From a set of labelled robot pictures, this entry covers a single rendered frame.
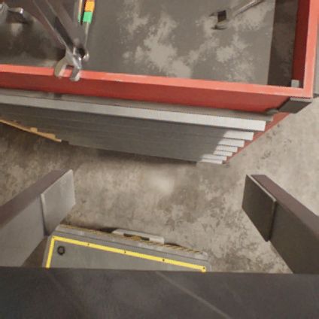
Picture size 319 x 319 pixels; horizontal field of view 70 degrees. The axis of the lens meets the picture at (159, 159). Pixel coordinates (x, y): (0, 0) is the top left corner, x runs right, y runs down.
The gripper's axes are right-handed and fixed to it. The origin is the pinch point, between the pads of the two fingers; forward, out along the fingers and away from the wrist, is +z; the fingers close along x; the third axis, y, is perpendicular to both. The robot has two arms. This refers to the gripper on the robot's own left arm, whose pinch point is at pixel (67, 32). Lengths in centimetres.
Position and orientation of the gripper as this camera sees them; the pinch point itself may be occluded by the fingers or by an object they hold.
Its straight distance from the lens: 43.1
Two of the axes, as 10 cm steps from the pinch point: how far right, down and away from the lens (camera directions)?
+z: 1.1, 2.6, 9.6
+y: 0.1, -9.6, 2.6
